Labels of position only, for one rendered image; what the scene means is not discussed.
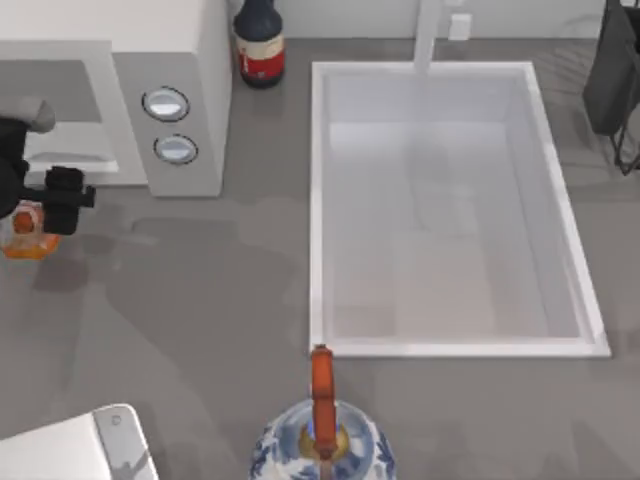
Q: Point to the orange bottle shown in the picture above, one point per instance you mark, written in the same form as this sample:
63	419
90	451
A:
27	242

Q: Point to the pale grey rounded box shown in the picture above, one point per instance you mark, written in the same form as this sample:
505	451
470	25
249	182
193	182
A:
36	115

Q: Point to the small round microwave knob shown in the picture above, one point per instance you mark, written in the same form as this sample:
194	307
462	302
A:
175	149

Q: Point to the large round microwave knob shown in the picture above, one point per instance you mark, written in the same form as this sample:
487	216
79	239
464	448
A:
165	104

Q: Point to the pale microwave oven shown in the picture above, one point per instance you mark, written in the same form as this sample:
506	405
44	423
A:
165	55

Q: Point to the dark bottle with red label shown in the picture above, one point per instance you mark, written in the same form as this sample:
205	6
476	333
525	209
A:
260	50

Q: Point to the white and grey appliance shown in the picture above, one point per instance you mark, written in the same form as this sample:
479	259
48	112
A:
60	450

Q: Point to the blue and white teapot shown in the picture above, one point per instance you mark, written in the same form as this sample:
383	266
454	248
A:
322	440

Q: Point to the white sink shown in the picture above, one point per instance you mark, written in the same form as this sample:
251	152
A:
450	225

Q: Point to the tall white tap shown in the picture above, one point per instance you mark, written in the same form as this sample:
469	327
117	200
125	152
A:
427	35

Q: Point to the small white tap lever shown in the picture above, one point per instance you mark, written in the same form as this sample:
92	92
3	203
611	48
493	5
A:
459	26

